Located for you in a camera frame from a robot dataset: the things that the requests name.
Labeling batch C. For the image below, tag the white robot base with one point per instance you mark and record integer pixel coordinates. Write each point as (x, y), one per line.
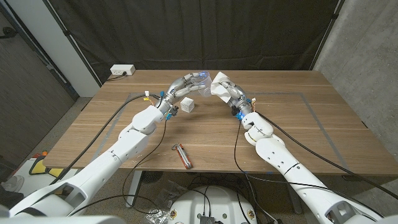
(217, 202)

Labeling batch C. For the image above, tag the clear plastic bag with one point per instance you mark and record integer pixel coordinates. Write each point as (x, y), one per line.
(169, 194)

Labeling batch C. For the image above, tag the white lattice block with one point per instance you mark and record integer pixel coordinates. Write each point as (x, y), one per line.
(187, 105)

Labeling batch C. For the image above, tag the grey heatsink box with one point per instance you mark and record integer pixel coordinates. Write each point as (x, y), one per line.
(206, 220)

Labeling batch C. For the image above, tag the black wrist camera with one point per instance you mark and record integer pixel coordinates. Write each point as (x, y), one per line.
(174, 111)
(235, 111)

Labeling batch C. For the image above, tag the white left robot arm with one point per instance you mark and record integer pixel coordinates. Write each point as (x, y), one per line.
(124, 146)

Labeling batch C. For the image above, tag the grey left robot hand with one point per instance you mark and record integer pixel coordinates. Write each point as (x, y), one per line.
(178, 88)

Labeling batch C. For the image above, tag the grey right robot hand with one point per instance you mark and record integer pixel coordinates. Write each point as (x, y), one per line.
(239, 99)

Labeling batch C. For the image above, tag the white robot chest cover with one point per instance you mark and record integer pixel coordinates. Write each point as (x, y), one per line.
(62, 220)

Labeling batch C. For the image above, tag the white tissue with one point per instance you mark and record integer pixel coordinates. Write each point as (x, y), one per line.
(217, 87)

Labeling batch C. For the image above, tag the black backdrop curtain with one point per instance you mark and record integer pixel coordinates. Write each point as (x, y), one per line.
(199, 34)

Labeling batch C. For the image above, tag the crumpled silver foil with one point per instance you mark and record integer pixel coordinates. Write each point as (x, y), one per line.
(157, 216)

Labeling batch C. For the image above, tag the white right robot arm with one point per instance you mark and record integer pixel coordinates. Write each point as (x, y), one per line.
(280, 158)

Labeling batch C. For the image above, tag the black round floor fan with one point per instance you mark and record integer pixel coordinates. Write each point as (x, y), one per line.
(151, 176)

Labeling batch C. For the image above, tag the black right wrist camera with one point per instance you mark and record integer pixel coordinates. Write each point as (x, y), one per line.
(235, 111)

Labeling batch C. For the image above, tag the white power strip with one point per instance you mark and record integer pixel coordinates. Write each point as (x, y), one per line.
(122, 69)

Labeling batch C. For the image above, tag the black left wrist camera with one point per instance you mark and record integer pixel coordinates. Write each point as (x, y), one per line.
(174, 111)

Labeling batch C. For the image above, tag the black backdrop pole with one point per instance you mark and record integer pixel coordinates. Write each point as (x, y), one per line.
(334, 15)
(66, 32)

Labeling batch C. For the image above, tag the white table leg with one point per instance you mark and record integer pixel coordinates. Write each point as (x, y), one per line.
(133, 189)

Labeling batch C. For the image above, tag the orange grey toy knife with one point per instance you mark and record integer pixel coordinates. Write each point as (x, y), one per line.
(185, 158)

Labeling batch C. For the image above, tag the yellow black floor object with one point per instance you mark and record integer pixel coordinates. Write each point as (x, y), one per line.
(40, 168)

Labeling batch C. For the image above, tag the grey table leg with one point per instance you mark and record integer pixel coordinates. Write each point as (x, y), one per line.
(293, 199)

